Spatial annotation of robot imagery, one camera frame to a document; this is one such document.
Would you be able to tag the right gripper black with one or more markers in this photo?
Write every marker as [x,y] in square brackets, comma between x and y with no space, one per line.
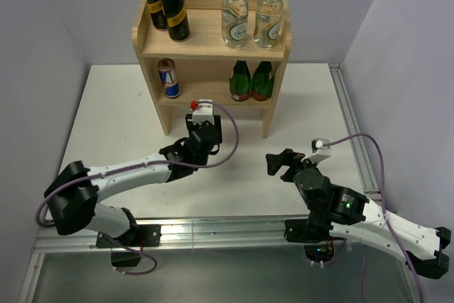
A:
[286,157]

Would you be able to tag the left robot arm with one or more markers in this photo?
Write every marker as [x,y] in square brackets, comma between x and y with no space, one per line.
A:
[76,195]

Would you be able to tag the clear bottle green cap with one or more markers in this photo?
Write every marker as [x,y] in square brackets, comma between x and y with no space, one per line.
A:
[268,19]

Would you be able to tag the wooden two-tier shelf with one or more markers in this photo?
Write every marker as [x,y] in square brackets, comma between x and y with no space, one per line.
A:
[203,62]

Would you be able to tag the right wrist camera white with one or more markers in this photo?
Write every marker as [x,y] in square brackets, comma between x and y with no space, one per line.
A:
[321,150]

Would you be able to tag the green glass bottle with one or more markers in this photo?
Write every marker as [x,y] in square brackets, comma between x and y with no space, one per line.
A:
[262,81]
[240,81]

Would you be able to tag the green glass bottle right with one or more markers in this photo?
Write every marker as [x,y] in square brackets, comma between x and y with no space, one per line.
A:
[262,81]

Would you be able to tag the silver can front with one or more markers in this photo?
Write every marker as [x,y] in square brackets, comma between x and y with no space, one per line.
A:
[168,75]

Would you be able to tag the green glass bottle left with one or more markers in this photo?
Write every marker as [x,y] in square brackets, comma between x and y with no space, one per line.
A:
[240,81]

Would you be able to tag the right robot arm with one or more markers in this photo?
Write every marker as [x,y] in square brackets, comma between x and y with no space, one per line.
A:
[342,213]

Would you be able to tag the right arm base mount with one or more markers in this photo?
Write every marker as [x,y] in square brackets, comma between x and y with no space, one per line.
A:
[319,247]

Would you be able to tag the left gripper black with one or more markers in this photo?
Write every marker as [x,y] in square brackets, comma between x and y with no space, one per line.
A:
[189,123]

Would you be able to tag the aluminium rail frame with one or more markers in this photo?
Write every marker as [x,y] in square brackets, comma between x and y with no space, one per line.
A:
[313,103]

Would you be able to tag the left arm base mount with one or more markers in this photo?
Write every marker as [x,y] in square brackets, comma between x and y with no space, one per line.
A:
[128,250]

